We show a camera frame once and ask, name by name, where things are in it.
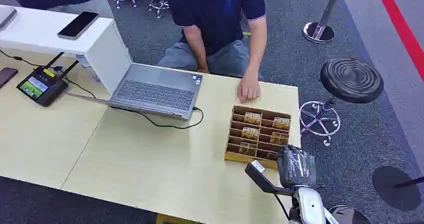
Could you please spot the person's left hand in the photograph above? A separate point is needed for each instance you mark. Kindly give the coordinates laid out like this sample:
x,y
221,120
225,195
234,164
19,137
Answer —
x,y
248,88

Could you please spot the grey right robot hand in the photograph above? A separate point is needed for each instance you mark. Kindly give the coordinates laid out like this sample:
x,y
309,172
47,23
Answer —
x,y
295,169

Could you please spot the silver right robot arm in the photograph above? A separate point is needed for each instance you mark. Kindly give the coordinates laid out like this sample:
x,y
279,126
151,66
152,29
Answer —
x,y
309,204

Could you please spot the yellow printed card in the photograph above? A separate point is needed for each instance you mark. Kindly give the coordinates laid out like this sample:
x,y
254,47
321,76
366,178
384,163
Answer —
x,y
279,138
247,149
250,133
253,118
281,123

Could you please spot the wooden card box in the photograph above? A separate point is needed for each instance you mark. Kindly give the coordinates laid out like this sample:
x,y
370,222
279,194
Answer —
x,y
251,159

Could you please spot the chrome round stanchion base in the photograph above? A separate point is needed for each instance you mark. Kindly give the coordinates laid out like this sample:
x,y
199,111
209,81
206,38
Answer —
x,y
351,216

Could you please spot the person in dark shirt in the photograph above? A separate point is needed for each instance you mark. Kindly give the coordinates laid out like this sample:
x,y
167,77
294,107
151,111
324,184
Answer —
x,y
215,14

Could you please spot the grey open laptop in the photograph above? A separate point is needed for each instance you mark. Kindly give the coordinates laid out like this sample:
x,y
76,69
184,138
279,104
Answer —
x,y
155,92

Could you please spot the black round stanchion base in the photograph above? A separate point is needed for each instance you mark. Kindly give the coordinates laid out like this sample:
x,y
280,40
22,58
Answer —
x,y
396,189

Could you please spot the black round stool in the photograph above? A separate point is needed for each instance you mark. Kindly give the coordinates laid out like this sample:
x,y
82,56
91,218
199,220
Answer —
x,y
351,80

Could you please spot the yellow object under desk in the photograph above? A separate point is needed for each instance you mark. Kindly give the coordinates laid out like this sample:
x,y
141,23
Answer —
x,y
174,220

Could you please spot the white cabinet box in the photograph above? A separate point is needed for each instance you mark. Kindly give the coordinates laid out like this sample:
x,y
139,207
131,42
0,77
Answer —
x,y
106,57

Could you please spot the black smartphone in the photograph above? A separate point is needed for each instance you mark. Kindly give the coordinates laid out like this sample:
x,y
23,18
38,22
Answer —
x,y
78,25

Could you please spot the black controller with antennas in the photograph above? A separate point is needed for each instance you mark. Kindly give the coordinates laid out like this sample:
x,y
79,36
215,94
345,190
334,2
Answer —
x,y
41,87

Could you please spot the dark brown smartphone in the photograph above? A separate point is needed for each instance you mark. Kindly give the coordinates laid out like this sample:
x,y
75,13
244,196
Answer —
x,y
6,76

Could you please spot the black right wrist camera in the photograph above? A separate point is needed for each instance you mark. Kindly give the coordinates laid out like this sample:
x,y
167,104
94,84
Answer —
x,y
261,180

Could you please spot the chrome stanchion post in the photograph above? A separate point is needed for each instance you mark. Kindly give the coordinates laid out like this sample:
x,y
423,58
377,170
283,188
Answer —
x,y
319,29

